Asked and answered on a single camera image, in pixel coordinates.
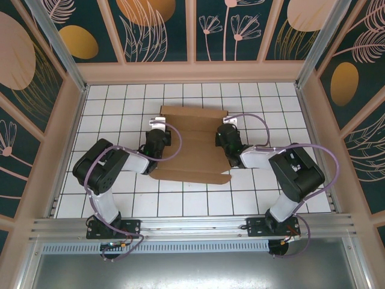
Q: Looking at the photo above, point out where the brown cardboard box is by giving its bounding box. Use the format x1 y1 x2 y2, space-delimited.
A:
149 105 232 186

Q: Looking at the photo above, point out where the grey metal shelf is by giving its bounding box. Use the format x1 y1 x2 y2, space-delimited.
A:
17 236 371 289

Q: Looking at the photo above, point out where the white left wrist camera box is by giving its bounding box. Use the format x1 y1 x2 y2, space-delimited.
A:
149 116 168 132

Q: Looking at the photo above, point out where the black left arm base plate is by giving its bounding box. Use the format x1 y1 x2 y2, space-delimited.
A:
86 219 142 240

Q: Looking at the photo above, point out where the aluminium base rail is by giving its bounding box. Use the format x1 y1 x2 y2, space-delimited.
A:
28 213 357 241

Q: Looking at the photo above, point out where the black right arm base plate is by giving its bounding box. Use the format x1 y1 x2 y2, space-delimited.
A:
245 216 301 238

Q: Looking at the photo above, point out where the two flowers wall panel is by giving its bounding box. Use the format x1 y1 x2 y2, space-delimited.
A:
194 0 273 63

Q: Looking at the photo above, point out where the grey slotted cable duct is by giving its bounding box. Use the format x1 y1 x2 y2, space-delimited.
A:
42 239 270 254

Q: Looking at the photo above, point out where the orange disc leaves wall panel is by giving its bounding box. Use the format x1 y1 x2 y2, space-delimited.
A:
108 0 191 64

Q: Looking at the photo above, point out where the aluminium side rail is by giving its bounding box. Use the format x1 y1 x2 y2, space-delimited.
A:
45 85 90 218
294 85 339 215

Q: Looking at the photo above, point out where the orange oval fern wall panel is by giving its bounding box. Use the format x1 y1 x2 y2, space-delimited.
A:
315 0 385 132

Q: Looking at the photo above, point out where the aluminium corner post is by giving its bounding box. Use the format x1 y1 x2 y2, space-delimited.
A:
25 0 90 93
294 0 351 90

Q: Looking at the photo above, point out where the fern leaves wall panel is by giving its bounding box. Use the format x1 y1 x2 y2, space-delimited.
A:
341 104 385 216

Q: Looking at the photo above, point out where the pink disc grass wall panel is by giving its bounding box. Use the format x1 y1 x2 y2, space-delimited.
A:
263 0 334 63

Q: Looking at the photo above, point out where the single flower wall panel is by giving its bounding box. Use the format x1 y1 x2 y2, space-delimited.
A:
0 104 45 217

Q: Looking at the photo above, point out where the large pink disc wall panel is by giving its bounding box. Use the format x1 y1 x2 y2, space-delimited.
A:
0 10 66 135

